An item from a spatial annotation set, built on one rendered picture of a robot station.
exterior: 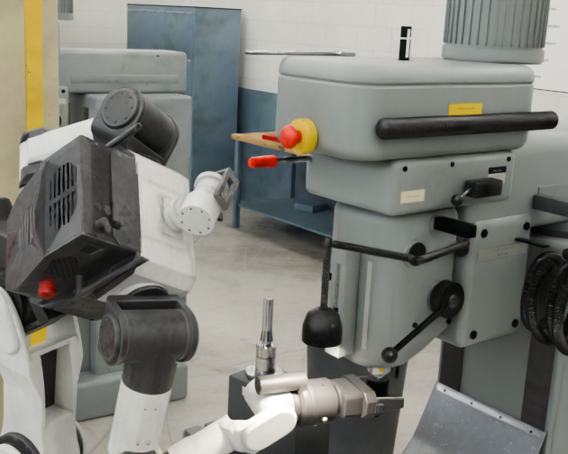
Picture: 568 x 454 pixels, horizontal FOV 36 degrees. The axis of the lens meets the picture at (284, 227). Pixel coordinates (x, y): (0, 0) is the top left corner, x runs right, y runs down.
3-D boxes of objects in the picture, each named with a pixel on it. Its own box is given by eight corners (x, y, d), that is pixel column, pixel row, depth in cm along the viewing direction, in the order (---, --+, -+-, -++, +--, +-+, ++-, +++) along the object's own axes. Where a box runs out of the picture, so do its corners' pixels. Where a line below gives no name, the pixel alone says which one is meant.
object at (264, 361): (274, 375, 200) (275, 352, 198) (254, 373, 200) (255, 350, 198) (275, 367, 204) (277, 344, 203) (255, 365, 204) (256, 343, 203)
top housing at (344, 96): (357, 165, 139) (364, 64, 135) (261, 142, 159) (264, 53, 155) (536, 149, 167) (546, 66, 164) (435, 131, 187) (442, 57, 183)
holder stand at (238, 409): (292, 484, 192) (297, 400, 187) (225, 447, 206) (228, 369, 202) (328, 466, 200) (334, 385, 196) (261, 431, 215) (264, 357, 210)
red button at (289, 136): (290, 150, 144) (291, 126, 143) (276, 147, 147) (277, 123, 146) (306, 149, 146) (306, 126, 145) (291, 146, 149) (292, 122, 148)
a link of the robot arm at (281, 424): (303, 426, 162) (241, 465, 160) (284, 401, 170) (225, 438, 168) (290, 403, 159) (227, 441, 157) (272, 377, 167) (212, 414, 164)
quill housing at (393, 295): (383, 384, 159) (398, 214, 151) (312, 348, 174) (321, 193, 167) (453, 363, 170) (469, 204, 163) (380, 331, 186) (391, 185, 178)
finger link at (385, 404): (401, 409, 171) (373, 413, 169) (402, 394, 170) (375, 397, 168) (406, 412, 170) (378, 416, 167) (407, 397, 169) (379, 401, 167)
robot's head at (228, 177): (178, 200, 153) (213, 188, 150) (191, 173, 160) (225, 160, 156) (196, 226, 156) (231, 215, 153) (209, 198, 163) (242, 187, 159)
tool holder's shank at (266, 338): (272, 347, 199) (275, 300, 196) (259, 346, 199) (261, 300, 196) (273, 341, 202) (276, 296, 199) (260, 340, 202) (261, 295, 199)
